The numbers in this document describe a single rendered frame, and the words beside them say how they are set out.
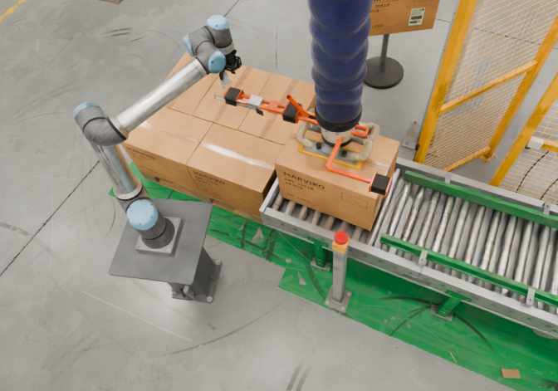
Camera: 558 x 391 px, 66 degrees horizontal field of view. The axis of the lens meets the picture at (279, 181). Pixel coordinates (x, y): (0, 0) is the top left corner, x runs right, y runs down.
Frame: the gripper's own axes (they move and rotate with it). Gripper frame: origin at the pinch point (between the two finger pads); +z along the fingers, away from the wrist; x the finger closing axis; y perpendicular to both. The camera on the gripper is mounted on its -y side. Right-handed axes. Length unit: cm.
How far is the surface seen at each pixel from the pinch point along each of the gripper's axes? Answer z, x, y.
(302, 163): 42, -10, 43
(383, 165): 42, 5, 84
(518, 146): 42, 42, 147
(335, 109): -9, -8, 61
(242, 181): 82, -14, -2
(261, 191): 82, -16, 13
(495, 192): 77, 34, 147
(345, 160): 25, -11, 68
